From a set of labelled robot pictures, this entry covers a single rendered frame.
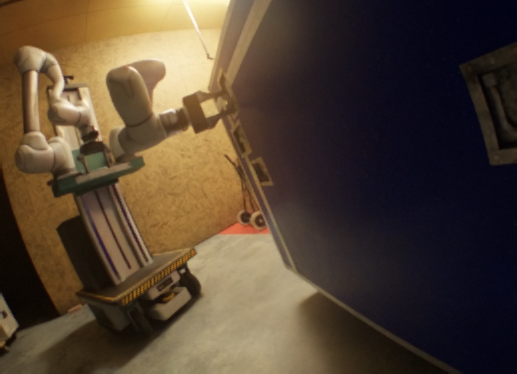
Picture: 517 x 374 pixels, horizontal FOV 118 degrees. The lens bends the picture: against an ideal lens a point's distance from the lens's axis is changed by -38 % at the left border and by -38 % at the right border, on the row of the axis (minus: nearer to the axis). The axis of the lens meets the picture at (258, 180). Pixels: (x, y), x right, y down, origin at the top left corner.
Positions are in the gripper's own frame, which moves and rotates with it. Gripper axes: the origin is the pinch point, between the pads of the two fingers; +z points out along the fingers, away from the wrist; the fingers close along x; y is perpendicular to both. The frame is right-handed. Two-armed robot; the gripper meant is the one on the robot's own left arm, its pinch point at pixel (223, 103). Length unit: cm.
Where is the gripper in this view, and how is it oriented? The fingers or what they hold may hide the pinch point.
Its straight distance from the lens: 89.5
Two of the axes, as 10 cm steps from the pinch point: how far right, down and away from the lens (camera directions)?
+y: 2.7, -0.5, -9.6
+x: -4.0, -9.2, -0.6
